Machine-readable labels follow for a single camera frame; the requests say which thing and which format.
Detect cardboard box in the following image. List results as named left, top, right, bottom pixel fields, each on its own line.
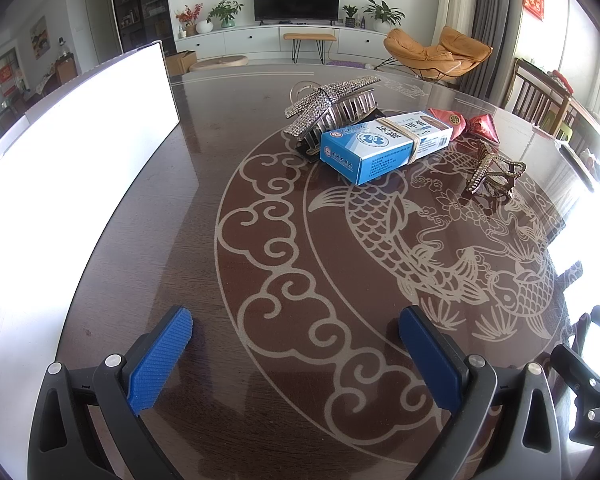
left=165, top=49, right=197, bottom=77

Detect grey curtain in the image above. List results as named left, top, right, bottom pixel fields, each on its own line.
left=472, top=0, right=527, bottom=107

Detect silver star hair clip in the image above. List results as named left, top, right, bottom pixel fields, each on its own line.
left=283, top=75, right=382, bottom=149

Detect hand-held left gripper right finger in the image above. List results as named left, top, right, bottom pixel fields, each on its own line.
left=399, top=305, right=564, bottom=480

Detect brown patterned desktop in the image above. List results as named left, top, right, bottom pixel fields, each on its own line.
left=55, top=62, right=600, bottom=480

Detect red door poster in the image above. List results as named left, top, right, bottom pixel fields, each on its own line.
left=0, top=65, right=19, bottom=96

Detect orange lounge chair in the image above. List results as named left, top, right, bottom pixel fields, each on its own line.
left=383, top=26, right=494, bottom=84

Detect wooden bench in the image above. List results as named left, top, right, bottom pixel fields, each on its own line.
left=283, top=33, right=337, bottom=64

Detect bronze claw hair clip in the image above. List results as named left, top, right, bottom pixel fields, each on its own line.
left=465, top=140, right=527, bottom=200

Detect white television cabinet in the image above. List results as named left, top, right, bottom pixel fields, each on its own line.
left=172, top=24, right=397, bottom=64

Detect white door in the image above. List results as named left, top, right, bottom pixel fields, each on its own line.
left=82, top=0, right=112, bottom=66

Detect framed wall painting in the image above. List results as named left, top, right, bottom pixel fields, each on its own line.
left=29, top=15, right=49, bottom=59

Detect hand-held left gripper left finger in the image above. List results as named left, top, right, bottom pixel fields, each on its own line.
left=27, top=305, right=195, bottom=480

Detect blue and white carton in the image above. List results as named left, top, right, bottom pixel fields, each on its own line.
left=319, top=109, right=455, bottom=186

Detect beige round stool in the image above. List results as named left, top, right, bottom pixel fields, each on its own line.
left=189, top=56, right=249, bottom=72

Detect wooden chair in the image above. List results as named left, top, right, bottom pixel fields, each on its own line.
left=512, top=57, right=572, bottom=122

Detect red flowers in vase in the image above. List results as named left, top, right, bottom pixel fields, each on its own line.
left=174, top=3, right=204, bottom=36

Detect green potted plant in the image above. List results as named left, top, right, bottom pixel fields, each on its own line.
left=207, top=0, right=244, bottom=29

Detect dark display cabinet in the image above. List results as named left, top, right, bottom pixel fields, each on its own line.
left=108, top=0, right=174, bottom=56

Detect large leafy potted plant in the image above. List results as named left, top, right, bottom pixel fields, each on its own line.
left=362, top=0, right=406, bottom=31

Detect black television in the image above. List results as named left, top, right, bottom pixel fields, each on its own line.
left=252, top=0, right=341, bottom=25

